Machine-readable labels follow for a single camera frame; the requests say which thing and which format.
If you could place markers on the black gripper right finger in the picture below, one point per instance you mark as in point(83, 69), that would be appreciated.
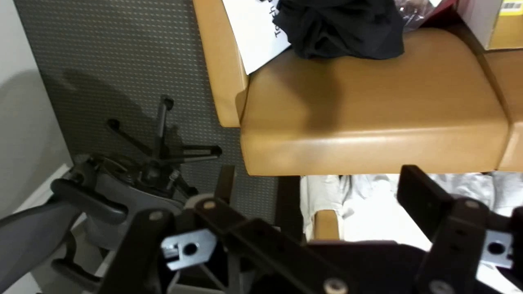
point(462, 245)

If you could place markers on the black office chair base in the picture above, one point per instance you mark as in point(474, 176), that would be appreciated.
point(173, 147)

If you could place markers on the grey metal stand base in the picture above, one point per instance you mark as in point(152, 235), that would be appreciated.
point(32, 234)

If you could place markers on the tan leather couch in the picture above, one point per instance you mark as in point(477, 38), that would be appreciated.
point(380, 108)

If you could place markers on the white and yellow box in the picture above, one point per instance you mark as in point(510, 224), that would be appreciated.
point(500, 26)

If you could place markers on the white cardboard box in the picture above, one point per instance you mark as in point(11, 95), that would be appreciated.
point(250, 33)

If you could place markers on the white floor sheet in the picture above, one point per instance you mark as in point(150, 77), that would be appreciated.
point(380, 217)

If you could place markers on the black cloth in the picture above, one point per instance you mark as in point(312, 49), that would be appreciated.
point(336, 26)

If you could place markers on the clear plastic wrapper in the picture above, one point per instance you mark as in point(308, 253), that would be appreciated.
point(415, 10)

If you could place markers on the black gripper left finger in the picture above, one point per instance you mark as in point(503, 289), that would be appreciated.
point(261, 245)

